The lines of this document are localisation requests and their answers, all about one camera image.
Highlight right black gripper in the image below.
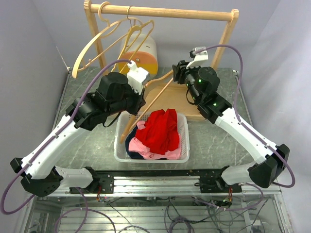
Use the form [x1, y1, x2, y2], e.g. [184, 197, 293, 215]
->
[173, 60, 202, 103]

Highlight red t shirt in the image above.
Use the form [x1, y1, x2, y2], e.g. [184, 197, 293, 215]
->
[135, 109, 180, 155]

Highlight wooden clothes rack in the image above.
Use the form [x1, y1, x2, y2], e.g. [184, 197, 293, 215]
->
[83, 0, 240, 122]

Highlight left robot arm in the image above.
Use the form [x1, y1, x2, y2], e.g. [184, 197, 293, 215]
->
[10, 70, 149, 197]

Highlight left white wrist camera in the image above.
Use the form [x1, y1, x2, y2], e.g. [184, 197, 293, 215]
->
[127, 61, 149, 95]

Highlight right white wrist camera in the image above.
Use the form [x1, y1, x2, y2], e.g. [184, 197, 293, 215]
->
[186, 47, 208, 69]

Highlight navy blue t shirt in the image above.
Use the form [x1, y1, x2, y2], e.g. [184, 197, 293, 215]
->
[125, 126, 168, 160]

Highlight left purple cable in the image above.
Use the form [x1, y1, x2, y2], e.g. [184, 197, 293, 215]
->
[0, 59, 133, 216]

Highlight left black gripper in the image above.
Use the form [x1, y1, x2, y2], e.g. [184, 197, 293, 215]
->
[107, 80, 147, 116]

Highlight wooden hanger with red shirt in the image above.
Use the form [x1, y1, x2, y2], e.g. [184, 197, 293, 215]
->
[119, 70, 173, 144]

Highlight white plastic basket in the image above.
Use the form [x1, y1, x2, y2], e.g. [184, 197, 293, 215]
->
[114, 112, 190, 164]

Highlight yellow wooden hanger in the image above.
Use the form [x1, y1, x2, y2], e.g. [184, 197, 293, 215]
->
[118, 16, 158, 77]

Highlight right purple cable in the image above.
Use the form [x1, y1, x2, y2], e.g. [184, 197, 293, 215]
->
[199, 44, 296, 188]

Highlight loose wires under table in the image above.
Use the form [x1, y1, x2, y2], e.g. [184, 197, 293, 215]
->
[55, 191, 268, 233]

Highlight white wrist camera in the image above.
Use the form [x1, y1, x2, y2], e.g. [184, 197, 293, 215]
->
[186, 47, 208, 69]
[127, 61, 149, 95]

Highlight purple cable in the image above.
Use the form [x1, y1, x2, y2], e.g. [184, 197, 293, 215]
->
[0, 59, 133, 216]
[199, 44, 296, 188]

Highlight white striped drawer cabinet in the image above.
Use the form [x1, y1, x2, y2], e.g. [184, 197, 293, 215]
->
[120, 33, 158, 78]

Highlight pink t shirt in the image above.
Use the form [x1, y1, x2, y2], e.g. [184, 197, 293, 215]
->
[125, 121, 182, 160]

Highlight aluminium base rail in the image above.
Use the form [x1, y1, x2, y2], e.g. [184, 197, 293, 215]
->
[26, 167, 282, 197]

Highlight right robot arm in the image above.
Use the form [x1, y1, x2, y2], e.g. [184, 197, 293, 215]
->
[172, 60, 290, 192]

